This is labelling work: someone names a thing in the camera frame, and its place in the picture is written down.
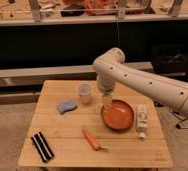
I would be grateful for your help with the beige sponge end effector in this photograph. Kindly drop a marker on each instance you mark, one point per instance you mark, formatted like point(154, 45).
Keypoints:
point(107, 100)

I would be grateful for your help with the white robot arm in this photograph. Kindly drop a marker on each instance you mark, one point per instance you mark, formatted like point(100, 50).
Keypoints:
point(110, 69)

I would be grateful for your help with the orange round plate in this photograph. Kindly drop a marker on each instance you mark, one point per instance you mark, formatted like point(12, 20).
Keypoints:
point(118, 116)

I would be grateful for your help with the translucent plastic cup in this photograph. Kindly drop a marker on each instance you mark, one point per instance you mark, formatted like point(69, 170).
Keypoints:
point(84, 92)

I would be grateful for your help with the blue sponge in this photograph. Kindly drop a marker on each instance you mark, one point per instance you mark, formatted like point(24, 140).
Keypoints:
point(66, 106)

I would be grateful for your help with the white squeeze bottle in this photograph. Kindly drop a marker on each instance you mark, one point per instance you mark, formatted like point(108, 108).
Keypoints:
point(141, 121)

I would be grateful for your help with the orange object on shelf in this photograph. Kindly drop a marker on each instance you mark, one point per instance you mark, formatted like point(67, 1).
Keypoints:
point(107, 7)

